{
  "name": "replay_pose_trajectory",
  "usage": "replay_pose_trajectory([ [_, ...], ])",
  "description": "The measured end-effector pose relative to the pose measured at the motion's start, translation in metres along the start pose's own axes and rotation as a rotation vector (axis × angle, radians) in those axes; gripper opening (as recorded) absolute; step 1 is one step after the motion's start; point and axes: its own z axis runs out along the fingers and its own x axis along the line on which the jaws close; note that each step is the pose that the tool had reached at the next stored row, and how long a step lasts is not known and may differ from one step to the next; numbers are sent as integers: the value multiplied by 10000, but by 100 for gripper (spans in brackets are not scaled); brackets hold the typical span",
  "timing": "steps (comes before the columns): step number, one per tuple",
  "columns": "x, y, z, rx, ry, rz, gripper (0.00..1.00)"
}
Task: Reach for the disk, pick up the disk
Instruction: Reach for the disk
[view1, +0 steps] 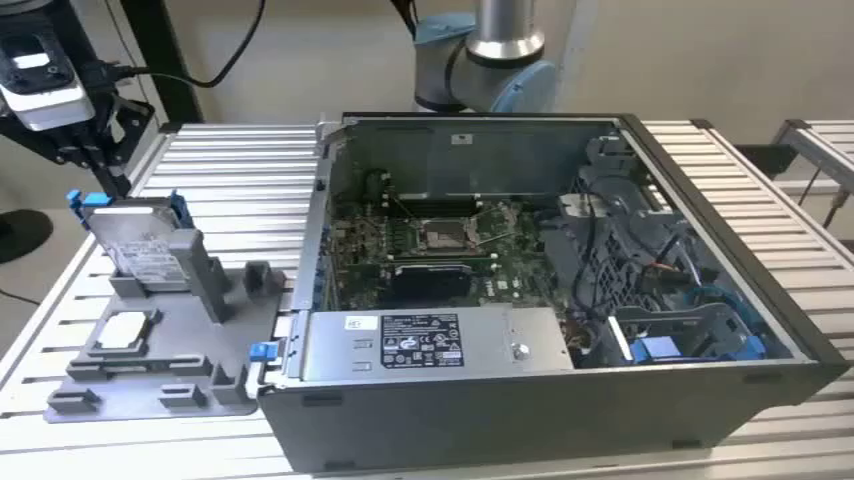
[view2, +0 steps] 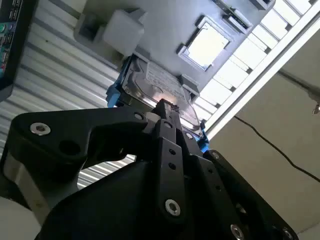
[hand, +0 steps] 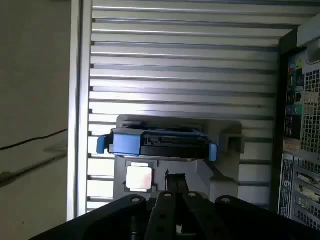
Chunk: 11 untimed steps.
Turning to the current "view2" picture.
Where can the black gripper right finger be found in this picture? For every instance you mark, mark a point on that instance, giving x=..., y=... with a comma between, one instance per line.
x=225, y=190

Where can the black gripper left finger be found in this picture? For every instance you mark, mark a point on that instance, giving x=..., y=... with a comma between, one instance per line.
x=75, y=125

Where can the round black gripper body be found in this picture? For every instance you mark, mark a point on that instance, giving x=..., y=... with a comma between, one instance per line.
x=112, y=205

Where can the silver disk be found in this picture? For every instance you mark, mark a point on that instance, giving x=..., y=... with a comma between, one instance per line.
x=162, y=80

